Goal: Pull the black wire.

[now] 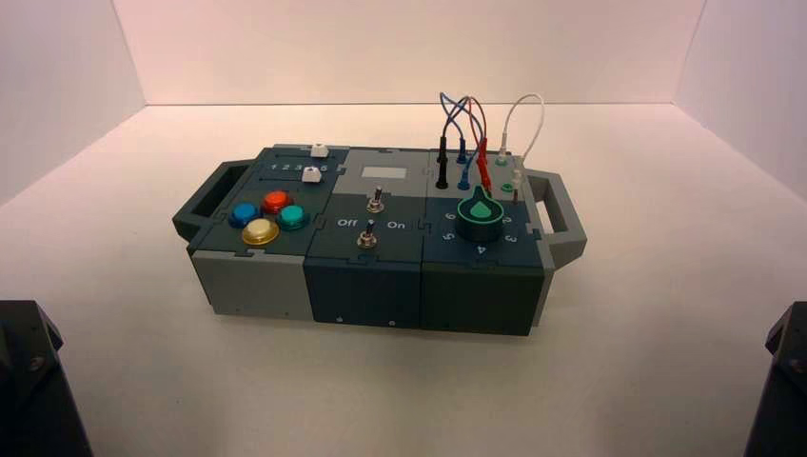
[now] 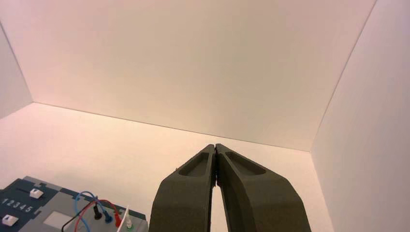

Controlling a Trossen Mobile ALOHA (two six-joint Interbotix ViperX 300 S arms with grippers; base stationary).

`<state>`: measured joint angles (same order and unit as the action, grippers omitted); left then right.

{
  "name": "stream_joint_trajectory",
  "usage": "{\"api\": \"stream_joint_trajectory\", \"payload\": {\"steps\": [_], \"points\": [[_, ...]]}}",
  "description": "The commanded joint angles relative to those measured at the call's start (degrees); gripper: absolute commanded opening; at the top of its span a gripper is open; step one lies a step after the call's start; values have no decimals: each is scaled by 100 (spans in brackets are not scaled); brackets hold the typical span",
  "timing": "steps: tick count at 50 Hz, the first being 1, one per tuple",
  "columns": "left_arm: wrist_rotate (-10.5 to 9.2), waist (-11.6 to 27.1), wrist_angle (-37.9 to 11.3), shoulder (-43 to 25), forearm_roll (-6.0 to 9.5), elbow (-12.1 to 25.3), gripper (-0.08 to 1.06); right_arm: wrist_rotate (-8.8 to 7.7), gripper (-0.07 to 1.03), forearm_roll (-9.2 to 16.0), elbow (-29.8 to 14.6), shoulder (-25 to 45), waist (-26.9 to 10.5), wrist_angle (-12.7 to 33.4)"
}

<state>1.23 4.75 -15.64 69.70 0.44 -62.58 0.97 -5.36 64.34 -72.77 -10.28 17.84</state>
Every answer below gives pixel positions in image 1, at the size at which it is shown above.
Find black jumper wire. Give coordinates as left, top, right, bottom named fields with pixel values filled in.
left=435, top=92, right=471, bottom=191

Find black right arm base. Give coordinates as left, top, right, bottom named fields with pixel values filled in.
left=743, top=301, right=807, bottom=457

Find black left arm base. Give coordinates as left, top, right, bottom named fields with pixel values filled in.
left=0, top=300, right=96, bottom=457

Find grey teal control box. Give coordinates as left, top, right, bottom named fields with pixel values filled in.
left=171, top=143, right=589, bottom=337

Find green black rotary knob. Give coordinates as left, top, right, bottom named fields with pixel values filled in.
left=455, top=186, right=504, bottom=244

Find teal dome push button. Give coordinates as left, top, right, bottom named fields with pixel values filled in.
left=276, top=205, right=311, bottom=232

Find red dome push button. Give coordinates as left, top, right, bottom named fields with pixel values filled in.
left=260, top=189, right=292, bottom=217

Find yellow dome push button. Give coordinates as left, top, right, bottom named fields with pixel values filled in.
left=241, top=218, right=281, bottom=248

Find blue dome push button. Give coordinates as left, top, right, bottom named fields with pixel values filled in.
left=227, top=201, right=263, bottom=229

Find blue jumper wire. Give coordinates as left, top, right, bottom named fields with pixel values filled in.
left=439, top=91, right=486, bottom=191

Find red jumper wire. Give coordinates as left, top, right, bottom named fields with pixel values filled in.
left=466, top=95, right=494, bottom=186

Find white jumper wire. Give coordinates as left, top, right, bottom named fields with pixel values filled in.
left=496, top=92, right=546, bottom=205

